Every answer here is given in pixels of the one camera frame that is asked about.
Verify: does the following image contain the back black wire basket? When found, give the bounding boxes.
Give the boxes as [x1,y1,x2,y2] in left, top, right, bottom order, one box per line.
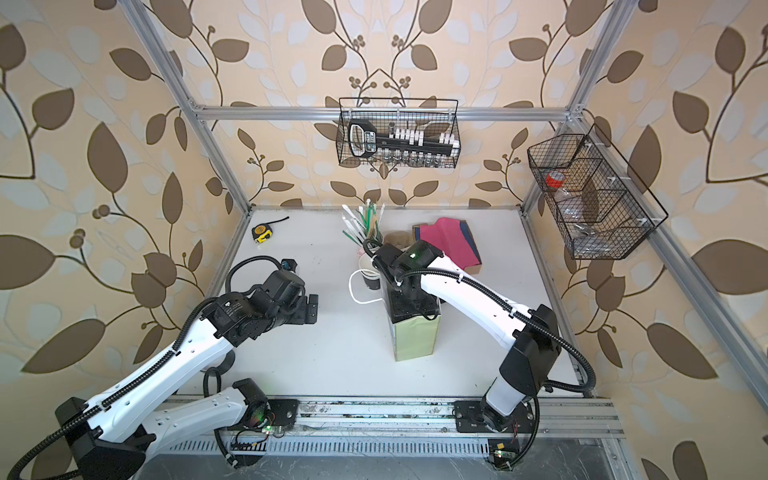
[335,96,462,169]

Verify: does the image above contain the stacked pulp carriers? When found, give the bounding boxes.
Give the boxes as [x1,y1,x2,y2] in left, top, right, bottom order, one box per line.
[383,231,415,250]

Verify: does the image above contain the yellow black tape measure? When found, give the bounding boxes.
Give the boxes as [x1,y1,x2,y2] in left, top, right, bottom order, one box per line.
[251,216,289,244]

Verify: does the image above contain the pink cup with straws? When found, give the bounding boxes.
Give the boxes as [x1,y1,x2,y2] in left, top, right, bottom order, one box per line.
[341,200,386,247]

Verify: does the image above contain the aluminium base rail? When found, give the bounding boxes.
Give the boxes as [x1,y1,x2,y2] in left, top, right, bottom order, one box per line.
[222,396,626,458]

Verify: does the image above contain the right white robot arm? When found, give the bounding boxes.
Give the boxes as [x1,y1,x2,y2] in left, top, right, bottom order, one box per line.
[363,239,597,432]

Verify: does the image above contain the cardboard tray with napkins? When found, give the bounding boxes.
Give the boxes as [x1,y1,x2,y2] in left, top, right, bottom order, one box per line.
[412,217,482,275]

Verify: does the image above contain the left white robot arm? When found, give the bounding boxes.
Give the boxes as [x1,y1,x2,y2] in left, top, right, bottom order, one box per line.
[8,269,319,479]

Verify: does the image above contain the red capped plastic bottle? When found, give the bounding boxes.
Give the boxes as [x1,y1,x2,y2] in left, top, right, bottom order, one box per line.
[545,170,566,194]

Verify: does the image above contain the black tool in basket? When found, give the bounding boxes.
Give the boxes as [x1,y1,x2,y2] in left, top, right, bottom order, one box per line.
[348,119,378,158]

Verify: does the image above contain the side black wire basket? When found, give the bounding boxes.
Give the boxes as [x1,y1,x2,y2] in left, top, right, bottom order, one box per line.
[527,125,668,260]

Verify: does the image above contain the black paper cups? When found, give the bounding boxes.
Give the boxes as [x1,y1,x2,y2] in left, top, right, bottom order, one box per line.
[358,253,381,291]

